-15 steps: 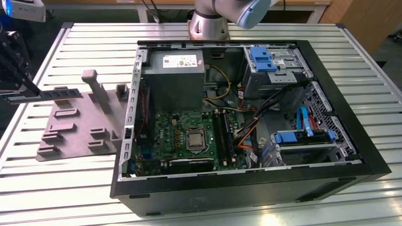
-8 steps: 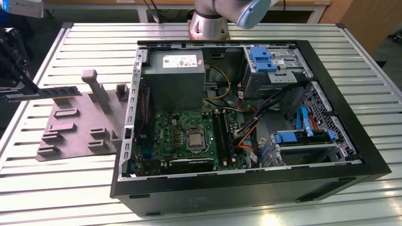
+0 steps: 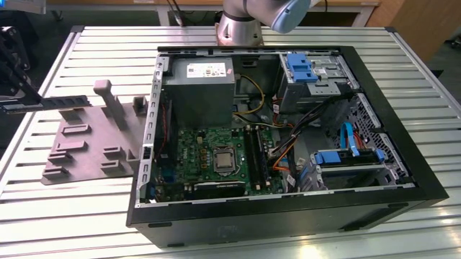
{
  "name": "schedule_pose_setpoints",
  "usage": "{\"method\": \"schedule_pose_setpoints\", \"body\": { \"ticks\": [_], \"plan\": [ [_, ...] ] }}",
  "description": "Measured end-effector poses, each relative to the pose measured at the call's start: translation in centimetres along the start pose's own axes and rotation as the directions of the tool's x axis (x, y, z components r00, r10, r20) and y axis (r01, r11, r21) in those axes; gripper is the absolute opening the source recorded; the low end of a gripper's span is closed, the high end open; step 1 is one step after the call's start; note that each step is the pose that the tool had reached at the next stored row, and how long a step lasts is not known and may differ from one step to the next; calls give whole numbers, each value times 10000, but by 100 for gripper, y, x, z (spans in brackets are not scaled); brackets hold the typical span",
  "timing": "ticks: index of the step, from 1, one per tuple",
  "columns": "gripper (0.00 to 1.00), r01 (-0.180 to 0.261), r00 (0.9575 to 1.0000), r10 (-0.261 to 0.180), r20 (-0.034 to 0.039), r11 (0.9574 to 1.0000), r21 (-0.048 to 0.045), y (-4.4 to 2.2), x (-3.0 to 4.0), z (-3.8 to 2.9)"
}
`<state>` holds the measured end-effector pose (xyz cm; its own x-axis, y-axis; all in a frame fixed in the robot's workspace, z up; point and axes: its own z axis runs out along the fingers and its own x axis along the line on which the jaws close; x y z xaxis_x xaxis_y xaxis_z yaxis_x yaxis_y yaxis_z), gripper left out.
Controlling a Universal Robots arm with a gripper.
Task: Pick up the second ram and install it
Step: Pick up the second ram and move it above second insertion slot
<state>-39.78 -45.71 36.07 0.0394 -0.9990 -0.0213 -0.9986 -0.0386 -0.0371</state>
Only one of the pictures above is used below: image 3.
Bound black graphics card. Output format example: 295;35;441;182
183;180;245;200

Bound grey parts rack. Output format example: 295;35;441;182
38;79;149;186

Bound silver CPU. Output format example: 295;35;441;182
215;153;235;167

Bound blue plastic drive latch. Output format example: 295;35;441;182
286;53;319;84

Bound blue flat wire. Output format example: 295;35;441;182
339;122;360;157

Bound hard disk in blue carrier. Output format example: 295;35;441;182
311;149;384;168

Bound yellow wire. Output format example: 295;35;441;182
232;75;266;117

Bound wooden cabinet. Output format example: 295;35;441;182
366;0;461;63

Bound metal drive cage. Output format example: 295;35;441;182
279;52;360;114

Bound black RAM slot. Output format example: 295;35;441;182
243;126;260;190

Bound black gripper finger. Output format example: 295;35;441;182
0;44;42;108

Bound CPU socket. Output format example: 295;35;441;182
209;145;241;174

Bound orange wire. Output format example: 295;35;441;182
271;153;288;172

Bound black PC case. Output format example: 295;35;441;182
124;45;450;248

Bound grey power supply unit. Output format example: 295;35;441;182
161;58;236;130

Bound green motherboard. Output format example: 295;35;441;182
151;126;288;202

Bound white framed desk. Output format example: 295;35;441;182
45;0;382;28

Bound metal disk bay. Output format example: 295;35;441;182
298;151;415;194

